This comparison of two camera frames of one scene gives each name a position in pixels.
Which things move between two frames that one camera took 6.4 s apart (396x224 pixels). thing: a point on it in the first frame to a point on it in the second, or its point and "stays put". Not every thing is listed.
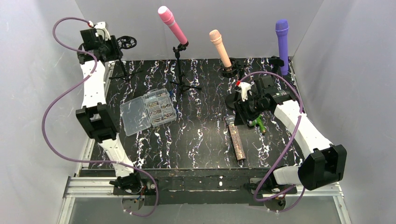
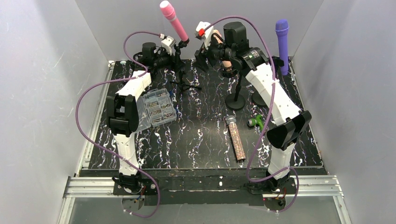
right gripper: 243,112 to 203,52
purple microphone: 282,28 stays put
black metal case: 203,186 stays put
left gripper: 114,49 to 178,51
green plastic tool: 258,122 stays put
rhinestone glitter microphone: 230,120 stays put
